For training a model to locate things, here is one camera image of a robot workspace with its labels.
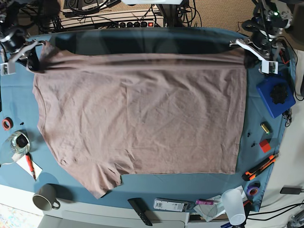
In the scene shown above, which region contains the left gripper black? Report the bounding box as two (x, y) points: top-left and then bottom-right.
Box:
(244, 29), (278, 69)

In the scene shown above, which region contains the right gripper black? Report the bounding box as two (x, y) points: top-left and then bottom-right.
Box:
(0, 28), (45, 73)

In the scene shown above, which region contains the mauve pink T-shirt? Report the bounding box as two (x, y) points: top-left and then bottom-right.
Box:
(33, 42), (247, 198)

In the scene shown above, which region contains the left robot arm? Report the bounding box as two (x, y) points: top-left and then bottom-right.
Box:
(238, 0), (293, 74)

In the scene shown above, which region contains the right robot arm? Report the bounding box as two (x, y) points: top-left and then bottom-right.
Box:
(0, 0), (61, 76)

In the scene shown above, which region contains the blue plastic box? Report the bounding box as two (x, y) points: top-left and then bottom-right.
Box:
(256, 71), (296, 118)

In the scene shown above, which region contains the orange black power tool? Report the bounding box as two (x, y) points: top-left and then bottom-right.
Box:
(279, 48), (290, 66)

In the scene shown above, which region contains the black star knob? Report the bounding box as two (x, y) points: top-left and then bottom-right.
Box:
(270, 84), (288, 104)

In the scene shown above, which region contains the yellow green battery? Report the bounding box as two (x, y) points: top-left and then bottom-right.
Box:
(260, 122), (272, 135)

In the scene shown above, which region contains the red tape roll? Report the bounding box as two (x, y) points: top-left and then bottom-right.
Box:
(1, 117), (13, 131)

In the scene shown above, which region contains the clear tape roll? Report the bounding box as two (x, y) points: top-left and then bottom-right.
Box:
(7, 131), (30, 154)

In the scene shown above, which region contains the red cube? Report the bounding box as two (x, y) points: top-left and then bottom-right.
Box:
(259, 139), (271, 153)

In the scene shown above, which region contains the orange pen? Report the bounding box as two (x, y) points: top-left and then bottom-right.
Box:
(25, 152), (36, 181)

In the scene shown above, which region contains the blue table cloth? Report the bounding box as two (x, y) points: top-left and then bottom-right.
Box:
(0, 28), (285, 209)

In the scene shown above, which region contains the white paper note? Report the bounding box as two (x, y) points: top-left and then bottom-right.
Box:
(17, 155), (42, 180)

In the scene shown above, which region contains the white power strip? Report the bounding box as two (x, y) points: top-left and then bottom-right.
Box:
(54, 4), (165, 29)

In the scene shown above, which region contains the orange black utility knife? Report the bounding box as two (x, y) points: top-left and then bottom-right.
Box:
(242, 153), (278, 181)

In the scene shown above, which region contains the purple tape roll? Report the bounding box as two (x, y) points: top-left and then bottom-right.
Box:
(247, 182), (261, 196)

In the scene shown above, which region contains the grey ceramic mug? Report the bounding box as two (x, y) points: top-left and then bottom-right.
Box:
(32, 184), (60, 211)

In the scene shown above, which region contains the translucent plastic cup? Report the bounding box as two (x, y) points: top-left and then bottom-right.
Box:
(221, 189), (246, 226)

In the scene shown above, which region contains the purple marker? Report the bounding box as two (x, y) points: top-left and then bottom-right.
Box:
(195, 199), (220, 205)

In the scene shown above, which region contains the clear packaged item with barcode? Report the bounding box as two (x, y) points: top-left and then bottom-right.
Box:
(153, 198), (190, 212)

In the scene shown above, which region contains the black remote control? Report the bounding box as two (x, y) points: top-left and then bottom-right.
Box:
(127, 198), (152, 227)

